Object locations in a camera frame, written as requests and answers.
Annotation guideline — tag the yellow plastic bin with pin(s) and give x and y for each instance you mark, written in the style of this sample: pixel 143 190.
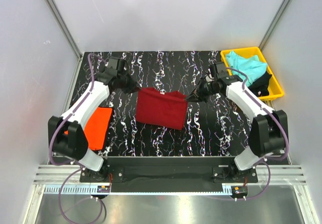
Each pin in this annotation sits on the yellow plastic bin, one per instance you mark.
pixel 275 90

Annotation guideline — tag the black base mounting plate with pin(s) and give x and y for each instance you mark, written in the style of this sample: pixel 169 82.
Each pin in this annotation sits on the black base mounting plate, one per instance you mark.
pixel 160 176

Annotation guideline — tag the folded orange t shirt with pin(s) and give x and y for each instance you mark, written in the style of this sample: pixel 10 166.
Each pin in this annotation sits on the folded orange t shirt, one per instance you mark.
pixel 95 130

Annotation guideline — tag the black t shirt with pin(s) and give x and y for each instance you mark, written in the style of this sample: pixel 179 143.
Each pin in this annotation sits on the black t shirt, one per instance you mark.
pixel 260 86

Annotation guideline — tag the right corner aluminium post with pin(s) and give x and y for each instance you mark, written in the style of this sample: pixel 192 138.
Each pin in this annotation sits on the right corner aluminium post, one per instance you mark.
pixel 274 23

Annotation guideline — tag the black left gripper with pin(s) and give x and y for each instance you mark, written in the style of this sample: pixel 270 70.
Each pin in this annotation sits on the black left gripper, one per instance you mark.
pixel 133 87

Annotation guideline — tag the left orange connector box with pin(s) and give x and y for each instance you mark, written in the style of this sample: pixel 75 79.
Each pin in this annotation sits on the left orange connector box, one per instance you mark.
pixel 104 188

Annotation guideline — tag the left corner aluminium post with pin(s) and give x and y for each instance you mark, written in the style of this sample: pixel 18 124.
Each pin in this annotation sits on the left corner aluminium post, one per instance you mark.
pixel 63 27

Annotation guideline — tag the dark red polo shirt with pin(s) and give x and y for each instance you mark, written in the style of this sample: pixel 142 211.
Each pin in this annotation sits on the dark red polo shirt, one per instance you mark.
pixel 167 109

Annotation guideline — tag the turquoise t shirt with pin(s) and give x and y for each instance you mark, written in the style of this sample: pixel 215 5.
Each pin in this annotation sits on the turquoise t shirt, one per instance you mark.
pixel 252 66

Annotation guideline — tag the aluminium frame rail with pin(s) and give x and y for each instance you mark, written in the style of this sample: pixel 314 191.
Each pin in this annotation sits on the aluminium frame rail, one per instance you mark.
pixel 280 174

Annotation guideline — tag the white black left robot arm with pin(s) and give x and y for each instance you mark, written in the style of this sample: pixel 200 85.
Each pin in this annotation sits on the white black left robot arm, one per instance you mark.
pixel 66 133

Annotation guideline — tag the orange connector box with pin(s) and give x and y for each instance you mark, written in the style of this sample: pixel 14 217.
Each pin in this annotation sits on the orange connector box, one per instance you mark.
pixel 104 188
pixel 239 191

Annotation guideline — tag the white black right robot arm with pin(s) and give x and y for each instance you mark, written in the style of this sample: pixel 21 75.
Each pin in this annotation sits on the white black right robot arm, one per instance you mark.
pixel 268 139

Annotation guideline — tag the right orange connector box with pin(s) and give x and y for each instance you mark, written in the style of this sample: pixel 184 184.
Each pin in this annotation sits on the right orange connector box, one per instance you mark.
pixel 239 191

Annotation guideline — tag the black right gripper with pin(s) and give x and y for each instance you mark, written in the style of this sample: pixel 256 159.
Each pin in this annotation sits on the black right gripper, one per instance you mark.
pixel 197 95

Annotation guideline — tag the corner aluminium post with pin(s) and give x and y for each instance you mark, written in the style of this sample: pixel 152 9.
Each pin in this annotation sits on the corner aluminium post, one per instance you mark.
pixel 63 27
pixel 274 23

